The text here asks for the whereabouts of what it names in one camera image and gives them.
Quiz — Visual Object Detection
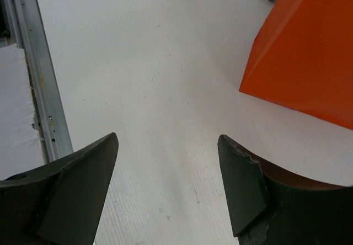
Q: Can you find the orange paper bag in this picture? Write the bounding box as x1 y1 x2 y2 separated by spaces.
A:
239 0 352 129

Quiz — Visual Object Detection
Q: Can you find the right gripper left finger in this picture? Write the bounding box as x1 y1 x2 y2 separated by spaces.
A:
1 132 119 244

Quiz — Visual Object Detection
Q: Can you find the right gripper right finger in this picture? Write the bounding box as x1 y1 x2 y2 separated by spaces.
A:
217 135 352 244

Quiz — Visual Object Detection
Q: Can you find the aluminium table frame rail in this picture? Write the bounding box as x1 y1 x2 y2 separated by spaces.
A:
1 0 73 162

